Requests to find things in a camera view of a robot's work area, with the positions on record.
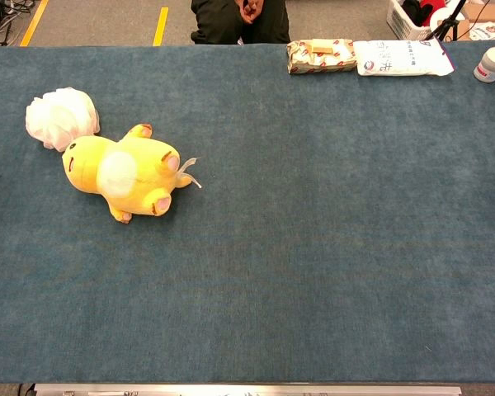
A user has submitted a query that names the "yellow plush toy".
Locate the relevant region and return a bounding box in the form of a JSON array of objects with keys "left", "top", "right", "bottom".
[{"left": 61, "top": 123, "right": 203, "bottom": 224}]

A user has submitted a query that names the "blue table cloth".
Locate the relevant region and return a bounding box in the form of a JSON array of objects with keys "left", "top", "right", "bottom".
[{"left": 0, "top": 40, "right": 495, "bottom": 384}]

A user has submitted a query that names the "gold red-printed snack package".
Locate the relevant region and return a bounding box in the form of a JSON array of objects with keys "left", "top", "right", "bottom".
[{"left": 286, "top": 38, "right": 358, "bottom": 75}]

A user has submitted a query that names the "seated person in black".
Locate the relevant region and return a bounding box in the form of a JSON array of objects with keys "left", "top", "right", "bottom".
[{"left": 190, "top": 0, "right": 292, "bottom": 45}]

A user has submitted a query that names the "pink mesh bath sponge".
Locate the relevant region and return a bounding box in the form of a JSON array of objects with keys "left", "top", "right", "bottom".
[{"left": 25, "top": 87, "right": 101, "bottom": 153}]

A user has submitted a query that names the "white printed plastic bag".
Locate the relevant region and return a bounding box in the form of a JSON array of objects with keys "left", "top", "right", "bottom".
[{"left": 352, "top": 38, "right": 455, "bottom": 78}]

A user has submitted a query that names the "white plastic basket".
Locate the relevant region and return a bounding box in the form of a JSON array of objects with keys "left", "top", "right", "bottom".
[{"left": 385, "top": 0, "right": 466, "bottom": 41}]

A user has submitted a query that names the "black tripod stand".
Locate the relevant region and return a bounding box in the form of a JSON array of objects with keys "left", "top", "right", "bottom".
[{"left": 424, "top": 0, "right": 468, "bottom": 42}]

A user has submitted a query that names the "white jar with red label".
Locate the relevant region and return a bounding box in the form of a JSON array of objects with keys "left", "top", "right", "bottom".
[{"left": 473, "top": 46, "right": 495, "bottom": 84}]

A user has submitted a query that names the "cardboard box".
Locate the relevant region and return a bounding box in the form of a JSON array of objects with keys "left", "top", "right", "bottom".
[{"left": 457, "top": 2, "right": 495, "bottom": 42}]

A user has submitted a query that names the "aluminium profile rail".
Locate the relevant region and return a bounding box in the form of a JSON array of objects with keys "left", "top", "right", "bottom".
[{"left": 33, "top": 383, "right": 463, "bottom": 396}]

